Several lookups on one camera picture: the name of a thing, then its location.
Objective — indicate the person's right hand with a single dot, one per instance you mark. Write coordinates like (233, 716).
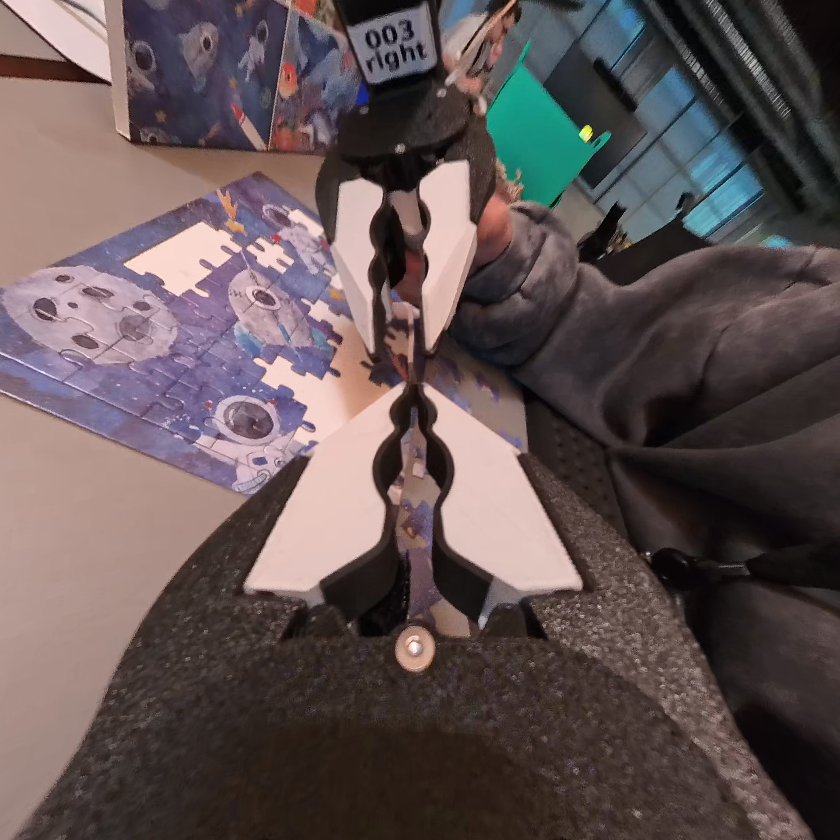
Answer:
(493, 233)

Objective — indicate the white flat board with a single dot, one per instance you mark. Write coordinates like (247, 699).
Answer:
(59, 33)

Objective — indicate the space puzzle board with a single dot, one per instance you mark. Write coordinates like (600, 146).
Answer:
(98, 394)

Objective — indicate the silver air duct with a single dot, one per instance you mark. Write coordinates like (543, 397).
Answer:
(722, 52)

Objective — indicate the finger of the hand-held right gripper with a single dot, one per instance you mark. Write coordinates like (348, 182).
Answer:
(453, 249)
(358, 262)

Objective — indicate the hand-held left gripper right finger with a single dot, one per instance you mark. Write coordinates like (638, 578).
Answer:
(505, 518)

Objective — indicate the black monitor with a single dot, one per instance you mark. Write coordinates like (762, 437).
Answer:
(590, 85)

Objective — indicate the illustrated puzzle box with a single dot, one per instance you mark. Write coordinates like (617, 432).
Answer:
(197, 79)

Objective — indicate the grey desk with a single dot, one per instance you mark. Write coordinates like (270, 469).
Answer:
(98, 558)

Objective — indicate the teal plastic bin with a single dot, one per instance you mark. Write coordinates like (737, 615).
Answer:
(538, 131)

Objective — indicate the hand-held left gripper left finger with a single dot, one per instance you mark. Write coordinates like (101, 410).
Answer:
(321, 518)

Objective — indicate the blue jigsaw puzzle piece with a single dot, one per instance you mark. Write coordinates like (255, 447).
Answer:
(417, 525)

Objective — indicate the person's right forearm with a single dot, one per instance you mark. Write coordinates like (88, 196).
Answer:
(590, 315)

